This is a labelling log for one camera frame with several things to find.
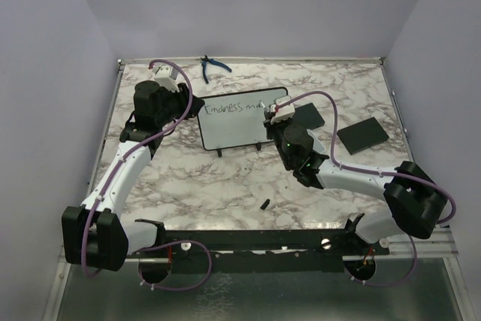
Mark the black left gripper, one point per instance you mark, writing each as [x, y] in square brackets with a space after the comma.
[182, 95]

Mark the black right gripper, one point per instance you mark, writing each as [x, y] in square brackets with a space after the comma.
[269, 128]

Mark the black rectangular eraser block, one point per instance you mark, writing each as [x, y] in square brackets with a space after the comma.
[308, 116]

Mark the black framed whiteboard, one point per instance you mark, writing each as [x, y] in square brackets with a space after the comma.
[236, 119]

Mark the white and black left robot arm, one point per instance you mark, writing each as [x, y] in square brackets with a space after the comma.
[93, 235]

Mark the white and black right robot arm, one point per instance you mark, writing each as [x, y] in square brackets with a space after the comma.
[414, 203]

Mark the black marker cap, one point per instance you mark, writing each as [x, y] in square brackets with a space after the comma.
[265, 204]

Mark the black flat pad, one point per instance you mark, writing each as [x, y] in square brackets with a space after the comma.
[362, 135]

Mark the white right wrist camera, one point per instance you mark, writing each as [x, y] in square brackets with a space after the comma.
[281, 110]

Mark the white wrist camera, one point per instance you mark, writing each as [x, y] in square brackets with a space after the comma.
[165, 76]
[281, 110]

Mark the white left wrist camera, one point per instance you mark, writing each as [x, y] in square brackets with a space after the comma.
[165, 76]

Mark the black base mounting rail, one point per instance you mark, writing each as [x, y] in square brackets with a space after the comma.
[263, 251]

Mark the aluminium frame profile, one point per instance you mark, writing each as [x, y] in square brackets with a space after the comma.
[441, 244]

